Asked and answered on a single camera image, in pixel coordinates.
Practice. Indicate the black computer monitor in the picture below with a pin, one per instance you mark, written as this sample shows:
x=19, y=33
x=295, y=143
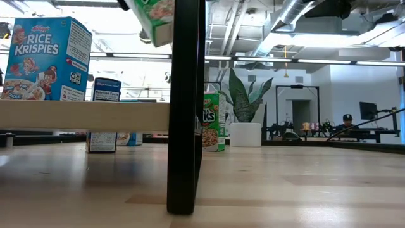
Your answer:
x=368, y=111

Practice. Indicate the silver ventilation duct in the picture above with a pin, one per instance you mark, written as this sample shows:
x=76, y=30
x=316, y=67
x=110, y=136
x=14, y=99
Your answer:
x=294, y=12

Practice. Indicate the person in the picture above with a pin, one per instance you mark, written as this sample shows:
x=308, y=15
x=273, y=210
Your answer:
x=347, y=122

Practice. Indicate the black robot equipment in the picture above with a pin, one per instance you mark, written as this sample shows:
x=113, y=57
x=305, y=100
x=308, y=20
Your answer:
x=280, y=130

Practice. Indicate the Frosted Flakes cereal box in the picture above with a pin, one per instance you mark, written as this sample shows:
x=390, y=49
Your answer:
x=106, y=92

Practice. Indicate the long ceiling light strip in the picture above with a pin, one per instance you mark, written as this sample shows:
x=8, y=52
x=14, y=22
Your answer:
x=379, y=63
x=264, y=59
x=140, y=55
x=324, y=61

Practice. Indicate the small yellow object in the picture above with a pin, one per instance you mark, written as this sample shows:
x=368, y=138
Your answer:
x=305, y=126

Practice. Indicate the Rice Krispies cereal box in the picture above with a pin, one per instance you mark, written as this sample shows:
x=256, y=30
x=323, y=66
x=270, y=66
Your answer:
x=44, y=60

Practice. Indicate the wooden shelf with black panel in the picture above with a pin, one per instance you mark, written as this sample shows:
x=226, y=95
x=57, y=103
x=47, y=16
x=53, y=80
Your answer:
x=185, y=95

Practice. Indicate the snake plant in white pot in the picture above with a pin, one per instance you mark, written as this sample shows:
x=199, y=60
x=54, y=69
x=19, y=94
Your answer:
x=245, y=134

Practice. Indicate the black desk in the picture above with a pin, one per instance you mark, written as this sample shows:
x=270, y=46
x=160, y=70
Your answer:
x=378, y=137

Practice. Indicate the small grey post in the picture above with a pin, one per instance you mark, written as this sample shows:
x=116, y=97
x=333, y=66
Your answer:
x=9, y=141

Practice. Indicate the Apple Jacks cereal box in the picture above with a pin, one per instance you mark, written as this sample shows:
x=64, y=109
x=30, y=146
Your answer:
x=155, y=19
x=215, y=126

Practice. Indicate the black metal rig frame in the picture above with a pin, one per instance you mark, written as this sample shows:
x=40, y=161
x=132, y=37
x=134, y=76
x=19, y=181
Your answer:
x=296, y=86

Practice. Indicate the small pink object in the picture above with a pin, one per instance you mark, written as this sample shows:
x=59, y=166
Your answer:
x=314, y=126

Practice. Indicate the yellow hanging pendant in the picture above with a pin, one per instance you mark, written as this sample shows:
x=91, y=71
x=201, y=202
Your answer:
x=285, y=75

